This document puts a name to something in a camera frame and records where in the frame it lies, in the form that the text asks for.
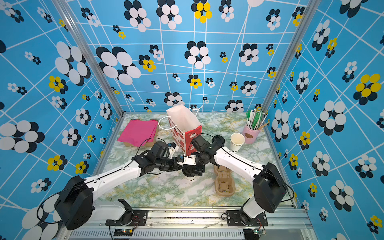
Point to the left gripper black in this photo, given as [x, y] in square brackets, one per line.
[175, 166]

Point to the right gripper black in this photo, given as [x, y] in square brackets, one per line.
[198, 171]

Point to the single black coffee lid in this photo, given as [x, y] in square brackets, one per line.
[189, 171]

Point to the single white paper cup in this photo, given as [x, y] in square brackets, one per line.
[190, 178]

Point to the brown pulp cup carrier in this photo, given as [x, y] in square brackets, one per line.
[224, 183]

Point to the red white paper gift bag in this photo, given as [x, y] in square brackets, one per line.
[184, 126]

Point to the white paper cup stack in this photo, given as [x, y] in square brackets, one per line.
[237, 140]

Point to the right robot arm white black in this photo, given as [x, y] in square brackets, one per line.
[268, 185]

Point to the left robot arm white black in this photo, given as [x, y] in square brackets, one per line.
[76, 202]

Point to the brown cardboard napkin tray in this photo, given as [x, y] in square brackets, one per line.
[141, 144]

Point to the pink napkin stack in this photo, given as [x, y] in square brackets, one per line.
[138, 130]

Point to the pink straw holder cup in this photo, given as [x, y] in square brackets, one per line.
[250, 134]

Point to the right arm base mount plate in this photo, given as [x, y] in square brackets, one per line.
[234, 219]

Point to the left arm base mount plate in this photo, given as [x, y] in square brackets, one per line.
[135, 218]

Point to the aluminium front rail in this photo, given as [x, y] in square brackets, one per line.
[207, 223]

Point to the left aluminium corner post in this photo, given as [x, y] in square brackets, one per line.
[81, 42]

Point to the aluminium corner post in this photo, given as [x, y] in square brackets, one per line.
[81, 42]
[296, 40]

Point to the right aluminium corner post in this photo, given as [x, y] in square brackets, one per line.
[296, 40]

